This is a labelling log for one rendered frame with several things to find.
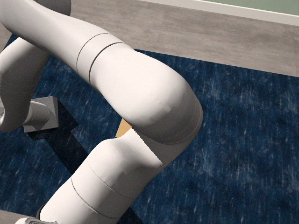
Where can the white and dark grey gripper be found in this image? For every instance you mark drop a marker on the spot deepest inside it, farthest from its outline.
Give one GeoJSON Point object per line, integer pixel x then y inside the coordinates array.
{"type": "Point", "coordinates": [67, 207]}

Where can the tan square mat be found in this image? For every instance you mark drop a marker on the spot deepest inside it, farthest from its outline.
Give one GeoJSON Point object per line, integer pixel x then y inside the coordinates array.
{"type": "Point", "coordinates": [123, 128]}

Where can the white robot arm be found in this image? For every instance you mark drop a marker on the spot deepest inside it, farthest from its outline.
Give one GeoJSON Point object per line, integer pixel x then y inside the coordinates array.
{"type": "Point", "coordinates": [154, 99]}

